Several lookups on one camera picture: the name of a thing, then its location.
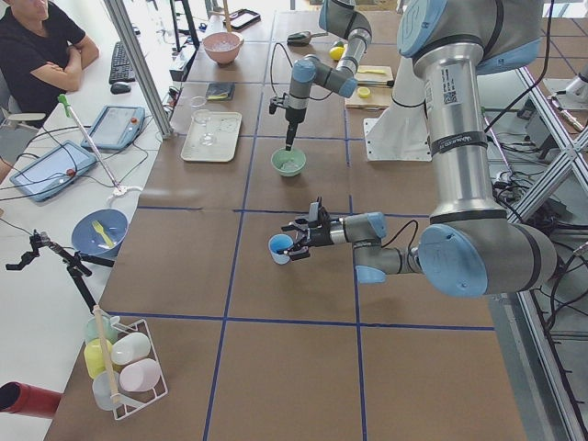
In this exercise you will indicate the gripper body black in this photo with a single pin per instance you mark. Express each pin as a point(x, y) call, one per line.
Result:
point(321, 235)
point(293, 117)

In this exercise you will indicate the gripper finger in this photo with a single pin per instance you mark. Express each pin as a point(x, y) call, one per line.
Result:
point(288, 140)
point(300, 224)
point(300, 249)
point(292, 133)

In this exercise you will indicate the light blue plastic cup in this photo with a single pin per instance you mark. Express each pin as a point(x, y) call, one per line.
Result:
point(278, 246)

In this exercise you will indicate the green bowl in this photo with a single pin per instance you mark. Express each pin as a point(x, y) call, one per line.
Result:
point(281, 155)

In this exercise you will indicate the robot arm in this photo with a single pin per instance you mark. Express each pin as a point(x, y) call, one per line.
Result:
point(469, 249)
point(343, 20)

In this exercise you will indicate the ice cubes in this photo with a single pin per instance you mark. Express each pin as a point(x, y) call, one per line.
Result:
point(290, 165)

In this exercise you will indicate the pink bowl with ice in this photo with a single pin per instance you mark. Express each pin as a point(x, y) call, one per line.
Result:
point(223, 47)

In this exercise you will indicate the dark blue bowl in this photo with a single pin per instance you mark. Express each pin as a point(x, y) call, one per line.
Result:
point(86, 241)

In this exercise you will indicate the lemon half slice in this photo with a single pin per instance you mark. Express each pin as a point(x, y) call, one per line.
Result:
point(363, 92)

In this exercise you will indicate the whole yellow lemon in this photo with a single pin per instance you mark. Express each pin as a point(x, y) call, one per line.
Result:
point(336, 53)

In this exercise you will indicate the cream bear tray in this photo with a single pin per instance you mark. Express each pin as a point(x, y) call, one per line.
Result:
point(226, 127)

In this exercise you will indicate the metal scoop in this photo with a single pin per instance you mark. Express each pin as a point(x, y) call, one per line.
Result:
point(304, 38)

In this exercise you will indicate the grey folded cloth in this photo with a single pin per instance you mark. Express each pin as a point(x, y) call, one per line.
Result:
point(220, 91)

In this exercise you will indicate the wooden cutting board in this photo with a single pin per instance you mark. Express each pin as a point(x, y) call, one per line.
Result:
point(380, 96)

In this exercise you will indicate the clear wine glass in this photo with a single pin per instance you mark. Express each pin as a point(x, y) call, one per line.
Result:
point(202, 117)

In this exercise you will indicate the yellow plastic knife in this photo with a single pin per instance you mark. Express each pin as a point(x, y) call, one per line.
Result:
point(372, 71)

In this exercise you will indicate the blue teach pendant far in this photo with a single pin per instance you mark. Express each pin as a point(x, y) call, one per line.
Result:
point(116, 127)

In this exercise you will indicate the blue teach pendant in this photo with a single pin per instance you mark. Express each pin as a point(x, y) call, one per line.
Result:
point(53, 171)
point(116, 127)

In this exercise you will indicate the white stand with rod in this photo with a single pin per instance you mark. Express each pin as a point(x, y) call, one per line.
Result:
point(119, 190)

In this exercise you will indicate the black computer mouse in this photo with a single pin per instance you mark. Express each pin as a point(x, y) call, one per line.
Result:
point(119, 88)

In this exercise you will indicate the black keyboard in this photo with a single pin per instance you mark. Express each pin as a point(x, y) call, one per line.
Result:
point(121, 69)

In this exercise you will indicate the white cup in rack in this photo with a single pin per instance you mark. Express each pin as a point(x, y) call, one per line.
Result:
point(132, 347)

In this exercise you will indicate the pink cup in rack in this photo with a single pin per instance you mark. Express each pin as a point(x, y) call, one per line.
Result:
point(140, 376)

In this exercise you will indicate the yellow plastic fork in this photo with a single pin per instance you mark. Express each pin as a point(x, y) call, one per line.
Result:
point(99, 229)

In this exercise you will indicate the green cup in rack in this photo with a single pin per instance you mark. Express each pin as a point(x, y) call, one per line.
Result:
point(91, 332)

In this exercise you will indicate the blue teach pendant near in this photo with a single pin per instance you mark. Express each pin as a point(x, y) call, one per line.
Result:
point(53, 171)

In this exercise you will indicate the yellow cup in rack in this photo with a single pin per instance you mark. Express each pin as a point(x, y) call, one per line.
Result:
point(94, 360)

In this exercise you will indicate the clear cup in rack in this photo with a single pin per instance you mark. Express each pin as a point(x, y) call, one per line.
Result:
point(102, 392)

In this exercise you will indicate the seated person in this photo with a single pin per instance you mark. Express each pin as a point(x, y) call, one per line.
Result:
point(43, 54)

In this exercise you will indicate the red cylinder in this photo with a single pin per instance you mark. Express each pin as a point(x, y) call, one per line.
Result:
point(24, 399)

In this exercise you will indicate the steel knife handle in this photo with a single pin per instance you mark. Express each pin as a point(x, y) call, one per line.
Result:
point(374, 83)

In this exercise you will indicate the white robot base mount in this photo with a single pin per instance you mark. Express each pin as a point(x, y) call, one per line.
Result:
point(400, 132)

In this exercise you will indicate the white wire cup rack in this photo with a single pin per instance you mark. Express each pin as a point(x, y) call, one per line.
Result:
point(133, 402)

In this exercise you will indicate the aluminium frame post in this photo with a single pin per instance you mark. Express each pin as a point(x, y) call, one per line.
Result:
point(122, 24)

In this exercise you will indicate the wooden rack handle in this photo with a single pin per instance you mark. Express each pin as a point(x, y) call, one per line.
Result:
point(114, 391)

